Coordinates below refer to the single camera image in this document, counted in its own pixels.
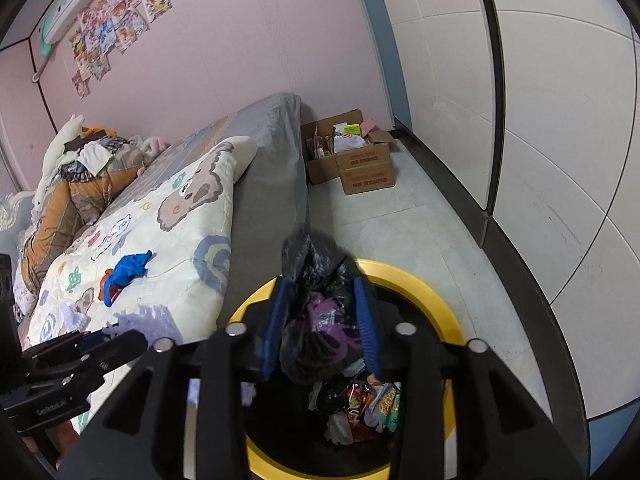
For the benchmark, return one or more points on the cream cartoon printed blanket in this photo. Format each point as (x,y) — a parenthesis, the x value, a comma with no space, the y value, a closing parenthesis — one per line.
(175,240)

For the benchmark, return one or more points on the blue crumpled cloth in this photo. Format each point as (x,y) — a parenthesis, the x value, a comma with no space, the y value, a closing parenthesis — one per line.
(127,267)

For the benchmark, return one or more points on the plain open cardboard box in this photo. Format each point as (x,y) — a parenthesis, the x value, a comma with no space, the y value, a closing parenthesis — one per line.
(320,170)

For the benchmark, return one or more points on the yellow rimmed black trash bin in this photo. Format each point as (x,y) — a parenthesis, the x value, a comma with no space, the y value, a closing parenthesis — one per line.
(425,285)

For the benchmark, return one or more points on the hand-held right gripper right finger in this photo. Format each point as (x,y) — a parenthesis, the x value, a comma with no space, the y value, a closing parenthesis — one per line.
(367,320)

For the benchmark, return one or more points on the cluster of cartoon wall posters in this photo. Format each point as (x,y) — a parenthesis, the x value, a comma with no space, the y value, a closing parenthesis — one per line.
(110,25)

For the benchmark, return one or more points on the red snack wrapper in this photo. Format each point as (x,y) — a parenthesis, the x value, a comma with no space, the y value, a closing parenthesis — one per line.
(359,402)

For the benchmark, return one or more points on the open red print cardboard box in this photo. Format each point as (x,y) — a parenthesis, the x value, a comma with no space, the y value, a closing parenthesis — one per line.
(362,157)

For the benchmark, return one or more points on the pale crumpled tissue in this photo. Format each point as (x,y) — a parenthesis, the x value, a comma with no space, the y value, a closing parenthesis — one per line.
(75,317)

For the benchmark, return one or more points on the orange patterned quilt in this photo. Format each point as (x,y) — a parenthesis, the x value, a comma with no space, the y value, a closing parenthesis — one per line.
(60,210)

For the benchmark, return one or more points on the orange green snack wrapper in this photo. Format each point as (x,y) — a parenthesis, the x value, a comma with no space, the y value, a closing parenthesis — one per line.
(387,405)

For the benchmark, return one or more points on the yellow green packet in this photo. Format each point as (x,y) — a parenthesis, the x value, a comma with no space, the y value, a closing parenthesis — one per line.
(353,129)

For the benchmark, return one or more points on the closed red print cardboard box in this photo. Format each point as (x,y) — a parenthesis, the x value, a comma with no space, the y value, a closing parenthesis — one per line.
(370,180)

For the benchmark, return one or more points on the white garment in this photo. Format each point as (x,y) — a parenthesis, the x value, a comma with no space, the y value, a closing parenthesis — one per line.
(92,157)

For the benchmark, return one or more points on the black bag with purple print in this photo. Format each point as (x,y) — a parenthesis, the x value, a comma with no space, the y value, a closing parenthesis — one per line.
(310,270)

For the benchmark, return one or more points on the bed with grey striped sheet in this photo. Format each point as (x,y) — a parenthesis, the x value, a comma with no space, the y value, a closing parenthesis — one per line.
(270,160)

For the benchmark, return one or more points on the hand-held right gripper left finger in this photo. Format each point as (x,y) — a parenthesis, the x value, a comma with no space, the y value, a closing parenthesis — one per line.
(277,320)

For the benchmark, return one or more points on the pink and white plush toy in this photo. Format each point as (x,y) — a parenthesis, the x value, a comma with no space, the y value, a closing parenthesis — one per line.
(152,146)

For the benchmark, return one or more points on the white panelled wardrobe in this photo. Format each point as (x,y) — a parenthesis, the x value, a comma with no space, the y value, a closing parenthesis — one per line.
(550,135)

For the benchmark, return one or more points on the white cloth in box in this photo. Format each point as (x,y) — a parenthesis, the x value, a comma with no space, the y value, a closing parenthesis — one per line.
(350,144)

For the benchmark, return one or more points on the air conditioner with teal cover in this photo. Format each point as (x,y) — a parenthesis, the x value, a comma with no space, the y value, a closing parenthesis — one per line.
(70,5)

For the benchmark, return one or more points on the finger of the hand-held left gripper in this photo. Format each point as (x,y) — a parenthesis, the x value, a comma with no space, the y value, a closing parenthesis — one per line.
(120,347)
(55,347)

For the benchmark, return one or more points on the grey pillow with white lace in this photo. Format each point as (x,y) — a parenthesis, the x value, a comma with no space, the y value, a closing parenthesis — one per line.
(15,230)

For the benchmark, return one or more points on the white lavender crumpled cloth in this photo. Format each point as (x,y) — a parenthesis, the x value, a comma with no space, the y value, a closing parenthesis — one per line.
(340,427)

